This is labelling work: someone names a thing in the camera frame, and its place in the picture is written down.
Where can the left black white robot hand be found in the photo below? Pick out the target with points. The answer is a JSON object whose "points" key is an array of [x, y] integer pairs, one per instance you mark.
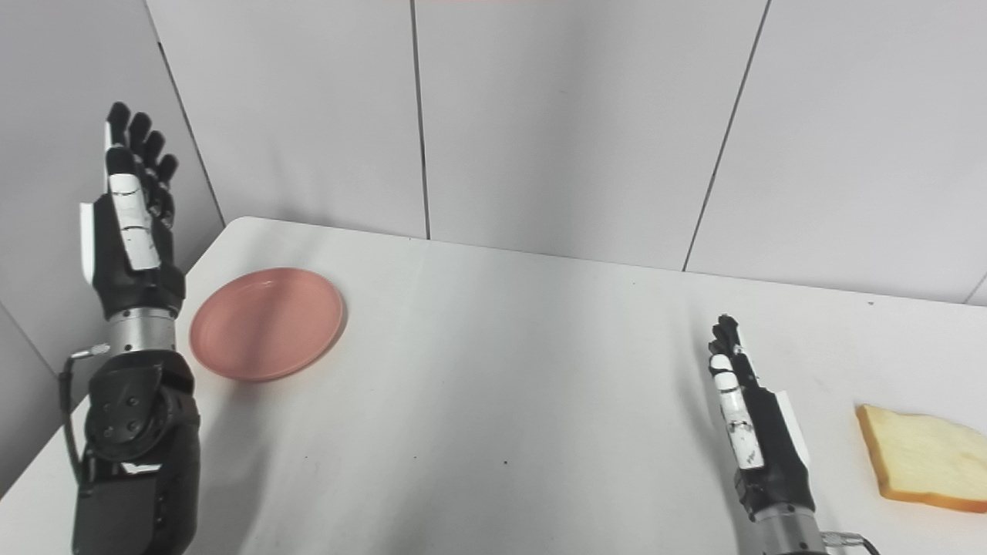
{"points": [[135, 270]]}

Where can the slice of white bread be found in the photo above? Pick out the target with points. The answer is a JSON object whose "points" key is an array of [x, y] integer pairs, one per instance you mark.
{"points": [[925, 455]]}

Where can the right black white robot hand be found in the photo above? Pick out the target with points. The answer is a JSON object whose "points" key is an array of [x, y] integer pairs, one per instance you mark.
{"points": [[775, 455]]}

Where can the pink round plate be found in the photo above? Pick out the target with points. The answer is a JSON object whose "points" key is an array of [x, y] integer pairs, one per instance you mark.
{"points": [[266, 324]]}

